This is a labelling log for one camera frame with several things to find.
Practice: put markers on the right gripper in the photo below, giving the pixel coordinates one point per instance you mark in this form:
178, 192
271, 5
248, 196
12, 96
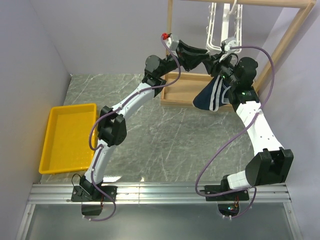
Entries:
212, 64

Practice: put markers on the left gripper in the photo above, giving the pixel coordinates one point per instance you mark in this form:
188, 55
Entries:
188, 57

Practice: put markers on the navy blue underwear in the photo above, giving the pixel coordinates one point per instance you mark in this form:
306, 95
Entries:
213, 96

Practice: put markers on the white clip hanger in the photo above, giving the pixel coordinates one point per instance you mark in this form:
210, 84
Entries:
231, 25

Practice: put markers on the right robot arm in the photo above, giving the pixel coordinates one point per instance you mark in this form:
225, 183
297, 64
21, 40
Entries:
271, 162

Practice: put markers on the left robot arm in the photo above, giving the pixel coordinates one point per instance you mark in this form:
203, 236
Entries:
111, 125

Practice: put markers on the yellow plastic tray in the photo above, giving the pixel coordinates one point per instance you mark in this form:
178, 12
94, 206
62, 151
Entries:
66, 143

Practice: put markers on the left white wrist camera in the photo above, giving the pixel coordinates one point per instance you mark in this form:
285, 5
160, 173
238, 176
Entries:
171, 42

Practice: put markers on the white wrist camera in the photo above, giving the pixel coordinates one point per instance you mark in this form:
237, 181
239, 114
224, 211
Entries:
171, 42
228, 46

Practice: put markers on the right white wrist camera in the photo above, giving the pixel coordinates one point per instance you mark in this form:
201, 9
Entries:
228, 46

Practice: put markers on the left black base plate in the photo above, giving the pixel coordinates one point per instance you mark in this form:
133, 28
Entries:
80, 195

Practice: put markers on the aluminium rail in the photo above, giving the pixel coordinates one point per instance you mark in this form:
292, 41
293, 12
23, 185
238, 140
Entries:
143, 193

